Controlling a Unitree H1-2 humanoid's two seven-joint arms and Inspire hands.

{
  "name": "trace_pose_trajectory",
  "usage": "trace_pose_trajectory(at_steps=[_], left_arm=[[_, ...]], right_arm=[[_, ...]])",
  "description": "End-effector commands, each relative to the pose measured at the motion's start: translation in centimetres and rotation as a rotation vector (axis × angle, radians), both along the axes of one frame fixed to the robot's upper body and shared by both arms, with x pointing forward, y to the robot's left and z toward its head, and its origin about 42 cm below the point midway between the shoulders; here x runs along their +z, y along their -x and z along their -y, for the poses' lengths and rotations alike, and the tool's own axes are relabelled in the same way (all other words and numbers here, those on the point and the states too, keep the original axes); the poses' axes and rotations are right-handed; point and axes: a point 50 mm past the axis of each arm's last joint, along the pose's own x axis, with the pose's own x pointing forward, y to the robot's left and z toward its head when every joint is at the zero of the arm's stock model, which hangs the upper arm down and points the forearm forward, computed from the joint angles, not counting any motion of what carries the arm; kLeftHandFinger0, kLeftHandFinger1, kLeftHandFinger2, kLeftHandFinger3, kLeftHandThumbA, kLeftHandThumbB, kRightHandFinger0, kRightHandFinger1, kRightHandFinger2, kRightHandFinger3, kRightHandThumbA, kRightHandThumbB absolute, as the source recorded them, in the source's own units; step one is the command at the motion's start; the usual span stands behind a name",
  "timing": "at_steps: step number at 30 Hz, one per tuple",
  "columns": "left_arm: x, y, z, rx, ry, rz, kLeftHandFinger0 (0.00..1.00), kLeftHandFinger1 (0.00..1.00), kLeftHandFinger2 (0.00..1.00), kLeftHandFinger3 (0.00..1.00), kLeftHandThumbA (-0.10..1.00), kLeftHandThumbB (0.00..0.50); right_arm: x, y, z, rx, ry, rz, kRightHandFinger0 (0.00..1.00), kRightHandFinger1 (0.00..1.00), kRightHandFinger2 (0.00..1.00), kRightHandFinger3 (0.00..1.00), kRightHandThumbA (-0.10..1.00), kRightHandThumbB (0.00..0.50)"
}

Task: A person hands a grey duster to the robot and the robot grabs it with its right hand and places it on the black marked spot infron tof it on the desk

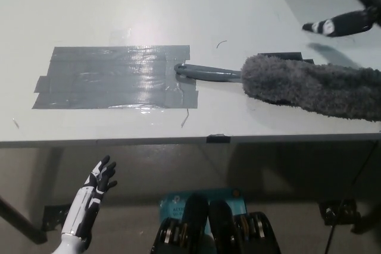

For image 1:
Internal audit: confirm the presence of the black tape square mark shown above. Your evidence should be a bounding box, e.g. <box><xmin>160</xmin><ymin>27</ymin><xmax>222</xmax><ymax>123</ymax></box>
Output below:
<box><xmin>257</xmin><ymin>52</ymin><xmax>315</xmax><ymax>65</ymax></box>

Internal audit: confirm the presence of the small black tape strip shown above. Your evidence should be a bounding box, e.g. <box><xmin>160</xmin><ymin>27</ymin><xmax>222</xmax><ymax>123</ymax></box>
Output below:
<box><xmin>206</xmin><ymin>132</ymin><xmax>232</xmax><ymax>144</ymax></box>

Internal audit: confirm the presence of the grey duct tape patch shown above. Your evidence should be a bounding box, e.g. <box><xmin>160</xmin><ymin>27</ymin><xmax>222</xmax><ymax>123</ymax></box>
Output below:
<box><xmin>32</xmin><ymin>45</ymin><xmax>199</xmax><ymax>110</ymax></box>

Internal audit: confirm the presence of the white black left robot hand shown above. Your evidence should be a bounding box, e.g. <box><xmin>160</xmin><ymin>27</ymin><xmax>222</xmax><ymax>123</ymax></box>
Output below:
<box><xmin>60</xmin><ymin>155</ymin><xmax>118</xmax><ymax>242</ymax></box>

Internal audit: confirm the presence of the thin black hanging cable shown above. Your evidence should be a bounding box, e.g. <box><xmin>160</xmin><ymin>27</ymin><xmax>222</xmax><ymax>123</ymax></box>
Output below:
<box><xmin>324</xmin><ymin>140</ymin><xmax>380</xmax><ymax>254</ymax></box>

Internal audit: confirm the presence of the grey fluffy duster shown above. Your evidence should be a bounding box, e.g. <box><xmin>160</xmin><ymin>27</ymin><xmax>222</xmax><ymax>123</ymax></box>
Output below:
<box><xmin>173</xmin><ymin>54</ymin><xmax>381</xmax><ymax>123</ymax></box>

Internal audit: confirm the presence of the black slanted table leg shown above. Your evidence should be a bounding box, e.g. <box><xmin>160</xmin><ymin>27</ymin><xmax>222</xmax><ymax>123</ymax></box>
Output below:
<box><xmin>0</xmin><ymin>195</ymin><xmax>49</xmax><ymax>245</ymax></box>

